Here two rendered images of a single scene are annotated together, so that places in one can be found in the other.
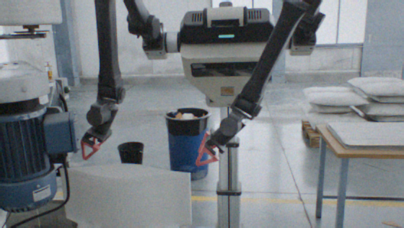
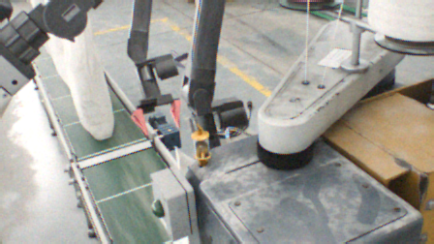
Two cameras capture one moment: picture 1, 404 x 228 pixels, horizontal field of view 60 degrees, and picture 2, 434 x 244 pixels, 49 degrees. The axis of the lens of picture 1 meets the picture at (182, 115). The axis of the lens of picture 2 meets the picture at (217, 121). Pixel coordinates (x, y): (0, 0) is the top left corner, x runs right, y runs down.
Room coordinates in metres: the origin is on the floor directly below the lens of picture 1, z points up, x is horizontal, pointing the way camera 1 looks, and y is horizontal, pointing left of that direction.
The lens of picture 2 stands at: (1.62, 1.03, 1.77)
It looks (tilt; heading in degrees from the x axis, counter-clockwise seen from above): 30 degrees down; 237
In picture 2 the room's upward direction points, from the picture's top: 5 degrees counter-clockwise
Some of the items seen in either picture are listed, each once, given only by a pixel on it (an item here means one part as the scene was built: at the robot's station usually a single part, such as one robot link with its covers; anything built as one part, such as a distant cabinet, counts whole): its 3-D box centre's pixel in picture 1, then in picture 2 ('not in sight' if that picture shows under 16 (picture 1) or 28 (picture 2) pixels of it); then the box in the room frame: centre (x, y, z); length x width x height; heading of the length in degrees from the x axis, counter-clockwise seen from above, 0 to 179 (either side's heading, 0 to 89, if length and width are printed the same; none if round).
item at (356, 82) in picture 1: (378, 83); not in sight; (4.42, -2.53, 0.69); 0.66 x 0.42 x 0.13; 78
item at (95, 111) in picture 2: not in sight; (84, 68); (0.87, -1.49, 0.74); 0.47 x 0.22 x 0.72; 79
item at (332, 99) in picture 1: (335, 98); not in sight; (4.15, -1.87, 0.57); 0.66 x 0.42 x 0.13; 74
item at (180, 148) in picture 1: (188, 143); not in sight; (3.42, -0.05, 0.32); 0.51 x 0.48 x 0.65; 171
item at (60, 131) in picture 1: (62, 136); not in sight; (0.86, 0.31, 1.25); 0.10 x 0.08 x 0.12; 16
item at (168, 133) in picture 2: not in sight; (160, 129); (0.59, -1.19, 0.35); 0.30 x 0.15 x 0.15; 81
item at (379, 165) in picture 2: not in sight; (347, 180); (1.09, 0.61, 1.26); 0.22 x 0.05 x 0.16; 81
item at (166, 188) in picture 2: (56, 89); (174, 202); (1.37, 0.49, 1.29); 0.08 x 0.05 x 0.09; 81
